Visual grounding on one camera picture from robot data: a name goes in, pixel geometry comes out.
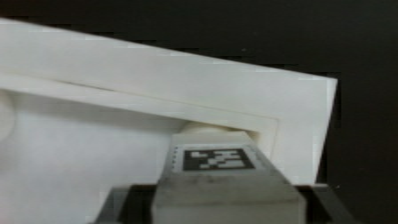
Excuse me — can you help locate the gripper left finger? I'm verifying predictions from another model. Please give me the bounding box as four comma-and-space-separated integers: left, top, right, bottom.
88, 184, 156, 224

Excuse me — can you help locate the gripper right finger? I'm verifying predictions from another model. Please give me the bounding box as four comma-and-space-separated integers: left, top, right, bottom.
296, 184, 363, 224

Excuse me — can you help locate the white table leg with tag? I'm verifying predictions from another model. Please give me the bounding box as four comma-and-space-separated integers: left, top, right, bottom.
150, 122, 305, 224

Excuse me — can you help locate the white square table top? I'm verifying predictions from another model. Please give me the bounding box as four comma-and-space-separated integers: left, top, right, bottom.
0, 18, 337, 224

